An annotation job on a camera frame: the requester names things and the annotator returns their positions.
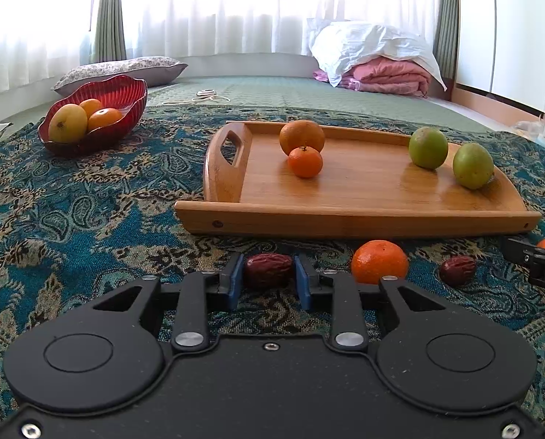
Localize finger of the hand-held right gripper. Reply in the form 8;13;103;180
503;237;541;268

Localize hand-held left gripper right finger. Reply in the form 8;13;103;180
294;254;442;353

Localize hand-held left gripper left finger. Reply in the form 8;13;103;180
92;252;246;353

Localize red date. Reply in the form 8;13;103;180
439;256;477;286
246;254;295;290

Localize green round fruit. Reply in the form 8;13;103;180
452;143;495;190
409;127;449;170

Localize wooden tray with handles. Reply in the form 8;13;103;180
175;121;542;239

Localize tangerine with stem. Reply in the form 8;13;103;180
287;145;323;179

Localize large orange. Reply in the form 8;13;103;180
279;120;326;154

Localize blue paisley blanket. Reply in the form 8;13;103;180
0;105;545;421

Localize green bed mat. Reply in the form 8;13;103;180
135;75;493;133

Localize orange in bowl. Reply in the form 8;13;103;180
87;107;124;131
78;99;103;120

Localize pink folded quilt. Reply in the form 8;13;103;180
313;57;431;98

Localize white cabinet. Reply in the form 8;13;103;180
453;0;545;122

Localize red glass bowl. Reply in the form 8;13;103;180
38;74;148;157

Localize yellow mango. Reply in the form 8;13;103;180
48;104;89;144

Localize green curtain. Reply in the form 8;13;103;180
432;0;459;80
92;0;127;62

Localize floral pillow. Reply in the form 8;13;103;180
52;56;188;97

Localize white duvet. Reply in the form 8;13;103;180
307;18;448;91

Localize white cord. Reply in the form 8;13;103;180
163;88;231;106

